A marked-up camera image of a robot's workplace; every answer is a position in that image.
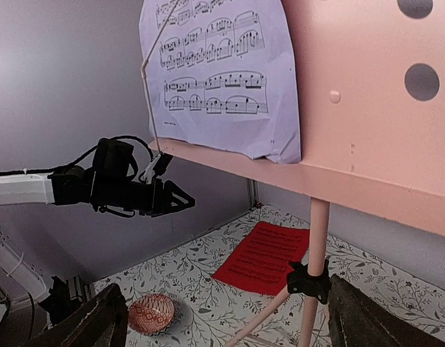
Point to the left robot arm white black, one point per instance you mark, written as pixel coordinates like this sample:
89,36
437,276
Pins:
23,191

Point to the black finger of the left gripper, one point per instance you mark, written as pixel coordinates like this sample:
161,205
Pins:
176,199

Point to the red sheet music paper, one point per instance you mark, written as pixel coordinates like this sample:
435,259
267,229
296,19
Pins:
261,261

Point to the floral patterned table mat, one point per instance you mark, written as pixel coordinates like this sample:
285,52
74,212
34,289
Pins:
210,313

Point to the purple sheet music paper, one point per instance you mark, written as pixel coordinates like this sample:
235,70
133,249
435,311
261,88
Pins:
221,74

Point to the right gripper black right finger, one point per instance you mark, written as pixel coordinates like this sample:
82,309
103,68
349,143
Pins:
356,320

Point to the pink music stand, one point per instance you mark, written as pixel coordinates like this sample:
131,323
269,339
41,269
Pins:
371,97

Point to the left aluminium frame post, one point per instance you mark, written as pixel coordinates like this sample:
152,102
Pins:
252,189

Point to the red patterned ceramic bowl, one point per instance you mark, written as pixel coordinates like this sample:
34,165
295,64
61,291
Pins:
151,314

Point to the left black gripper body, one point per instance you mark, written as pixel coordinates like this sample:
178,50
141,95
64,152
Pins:
108,185

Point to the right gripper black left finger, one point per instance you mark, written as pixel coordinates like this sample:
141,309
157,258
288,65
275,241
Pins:
102,321

